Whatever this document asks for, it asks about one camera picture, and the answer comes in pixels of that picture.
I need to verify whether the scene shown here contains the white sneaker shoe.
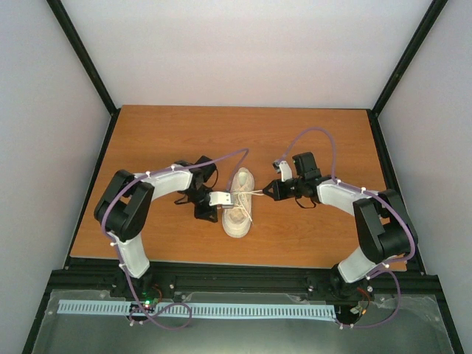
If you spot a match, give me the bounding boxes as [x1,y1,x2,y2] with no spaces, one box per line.
[222,167,255,238]

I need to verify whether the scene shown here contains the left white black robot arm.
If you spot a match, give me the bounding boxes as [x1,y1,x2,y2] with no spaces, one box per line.
[94,156,218,297]

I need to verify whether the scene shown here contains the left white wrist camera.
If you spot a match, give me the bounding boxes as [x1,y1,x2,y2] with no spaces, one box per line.
[209,191,235,208]

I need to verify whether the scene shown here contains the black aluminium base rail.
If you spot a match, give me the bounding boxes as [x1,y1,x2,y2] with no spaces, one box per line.
[46,258,445,303]

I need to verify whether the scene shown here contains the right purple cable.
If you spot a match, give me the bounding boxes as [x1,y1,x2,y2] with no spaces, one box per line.
[283,127,417,330]

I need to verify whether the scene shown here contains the light blue slotted cable duct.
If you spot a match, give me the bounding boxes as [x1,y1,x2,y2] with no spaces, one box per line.
[57,299,336,321]

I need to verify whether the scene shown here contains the purple cable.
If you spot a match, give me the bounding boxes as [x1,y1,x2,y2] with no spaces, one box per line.
[101,147,250,330]
[283,127,417,330]

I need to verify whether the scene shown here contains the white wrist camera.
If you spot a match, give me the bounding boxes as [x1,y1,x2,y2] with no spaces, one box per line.
[273,160,293,182]
[209,191,235,208]

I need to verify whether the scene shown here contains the right black frame post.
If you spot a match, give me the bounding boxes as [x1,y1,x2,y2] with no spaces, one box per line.
[372,0,448,118]

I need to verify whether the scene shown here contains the black frame post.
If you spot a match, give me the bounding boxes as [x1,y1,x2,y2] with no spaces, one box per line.
[372,0,448,118]
[46,0,119,117]

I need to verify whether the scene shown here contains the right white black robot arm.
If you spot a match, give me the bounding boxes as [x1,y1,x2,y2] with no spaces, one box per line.
[263,152,417,299]

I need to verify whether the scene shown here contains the left black frame post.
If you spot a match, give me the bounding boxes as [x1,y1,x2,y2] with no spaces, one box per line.
[46,0,119,117]

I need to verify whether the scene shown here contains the white shoelace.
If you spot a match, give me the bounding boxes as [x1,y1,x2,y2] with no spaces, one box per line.
[222,190,263,234]

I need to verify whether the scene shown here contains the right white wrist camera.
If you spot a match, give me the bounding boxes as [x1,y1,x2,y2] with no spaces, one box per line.
[273,160,293,182]

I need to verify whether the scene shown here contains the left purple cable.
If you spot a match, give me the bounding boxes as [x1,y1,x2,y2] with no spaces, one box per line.
[101,147,250,330]

